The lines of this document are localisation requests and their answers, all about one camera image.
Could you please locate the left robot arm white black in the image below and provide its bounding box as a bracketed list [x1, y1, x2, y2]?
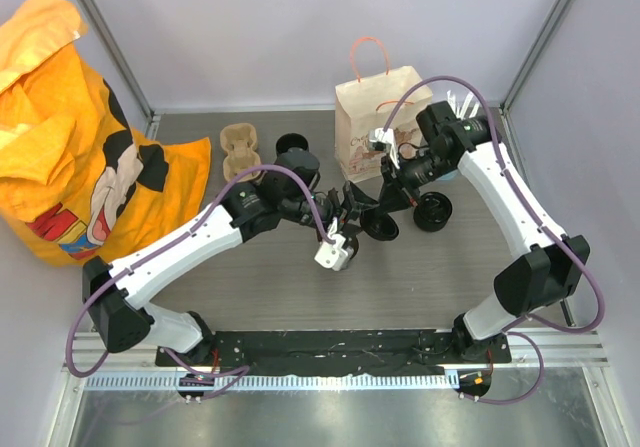
[82, 148, 378, 366]

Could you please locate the black cup with lid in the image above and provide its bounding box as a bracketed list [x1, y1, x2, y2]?
[413, 192, 453, 232]

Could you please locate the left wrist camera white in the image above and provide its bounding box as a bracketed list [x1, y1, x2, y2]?
[314, 233, 347, 272]

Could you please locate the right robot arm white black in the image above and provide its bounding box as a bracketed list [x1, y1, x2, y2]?
[360, 102, 590, 362]

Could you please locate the orange cartoon cloth bag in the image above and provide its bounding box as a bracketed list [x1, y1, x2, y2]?
[1, 0, 212, 266]

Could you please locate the black cup lid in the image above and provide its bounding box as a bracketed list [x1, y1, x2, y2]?
[360, 215, 399, 242]

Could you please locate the light blue straw tin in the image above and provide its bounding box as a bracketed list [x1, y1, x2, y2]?
[438, 170, 458, 182]

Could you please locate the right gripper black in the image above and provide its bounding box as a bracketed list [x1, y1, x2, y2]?
[375, 148, 454, 216]

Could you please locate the single black coffee cup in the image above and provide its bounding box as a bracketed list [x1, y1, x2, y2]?
[341, 237, 359, 270]

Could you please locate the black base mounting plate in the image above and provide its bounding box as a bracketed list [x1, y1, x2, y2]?
[179, 329, 512, 377]

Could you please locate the slotted cable duct rail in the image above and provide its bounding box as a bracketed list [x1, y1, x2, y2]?
[85, 370, 459, 392]

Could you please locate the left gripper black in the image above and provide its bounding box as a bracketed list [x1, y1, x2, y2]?
[282, 183, 378, 245]

